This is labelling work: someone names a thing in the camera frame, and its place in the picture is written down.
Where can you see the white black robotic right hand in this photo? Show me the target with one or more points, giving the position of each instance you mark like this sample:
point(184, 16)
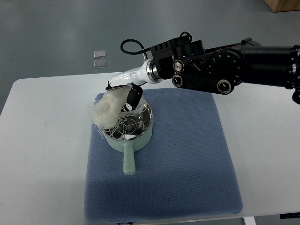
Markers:
point(135, 78)

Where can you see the white vermicelli noodle bundle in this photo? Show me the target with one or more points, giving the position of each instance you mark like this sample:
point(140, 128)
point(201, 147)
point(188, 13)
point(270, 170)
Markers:
point(107, 112)

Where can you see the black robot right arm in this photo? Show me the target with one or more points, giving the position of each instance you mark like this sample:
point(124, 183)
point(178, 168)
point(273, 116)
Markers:
point(218, 70)

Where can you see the mint green steel pot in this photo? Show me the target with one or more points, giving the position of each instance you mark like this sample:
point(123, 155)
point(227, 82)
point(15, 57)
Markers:
point(128, 147)

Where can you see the upper metal floor plate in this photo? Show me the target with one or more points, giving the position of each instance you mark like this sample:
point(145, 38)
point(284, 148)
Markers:
point(99, 54)

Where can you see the blue textured table mat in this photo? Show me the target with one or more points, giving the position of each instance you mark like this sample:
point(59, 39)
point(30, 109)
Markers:
point(185, 170)

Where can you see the brown cardboard box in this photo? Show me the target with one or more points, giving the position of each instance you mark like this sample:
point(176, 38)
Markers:
point(283, 5)

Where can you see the wire steaming rack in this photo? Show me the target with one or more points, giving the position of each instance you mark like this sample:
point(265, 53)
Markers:
point(130, 128)

